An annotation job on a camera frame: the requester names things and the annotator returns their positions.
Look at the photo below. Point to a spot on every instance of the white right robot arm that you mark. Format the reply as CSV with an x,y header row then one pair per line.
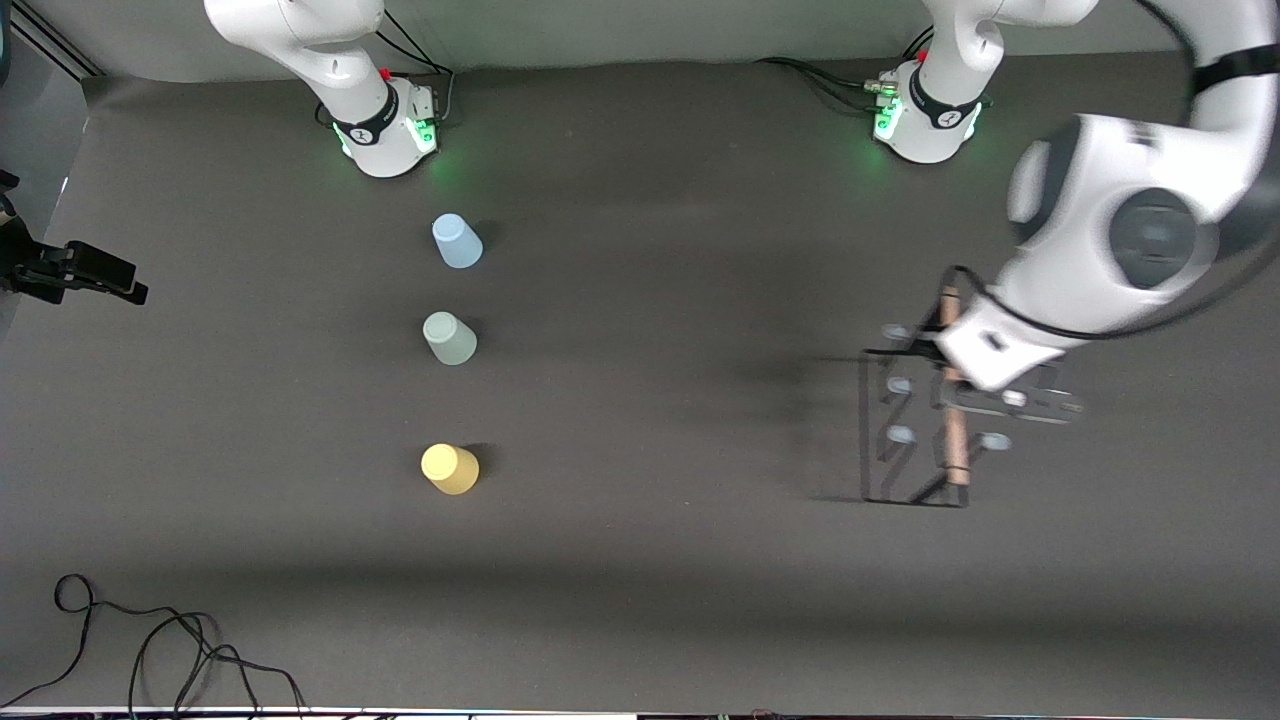
x,y
330,60

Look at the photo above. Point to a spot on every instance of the pale green plastic cup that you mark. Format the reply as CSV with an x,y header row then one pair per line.
x,y
450,340

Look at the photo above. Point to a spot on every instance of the pale blue plastic cup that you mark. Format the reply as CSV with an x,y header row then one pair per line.
x,y
457,245

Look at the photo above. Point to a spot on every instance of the yellow plastic cup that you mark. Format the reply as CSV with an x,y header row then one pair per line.
x,y
450,470

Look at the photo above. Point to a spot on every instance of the dark grey table cover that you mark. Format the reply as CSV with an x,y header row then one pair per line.
x,y
650,600

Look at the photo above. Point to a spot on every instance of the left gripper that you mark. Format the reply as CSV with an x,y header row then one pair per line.
x,y
917,348

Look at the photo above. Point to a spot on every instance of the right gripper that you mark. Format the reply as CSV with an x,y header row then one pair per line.
x,y
42,271

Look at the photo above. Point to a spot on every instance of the small black background object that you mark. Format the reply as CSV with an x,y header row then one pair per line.
x,y
8,181

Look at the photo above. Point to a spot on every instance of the aluminium frame rail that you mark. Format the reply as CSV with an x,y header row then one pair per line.
x,y
60,42

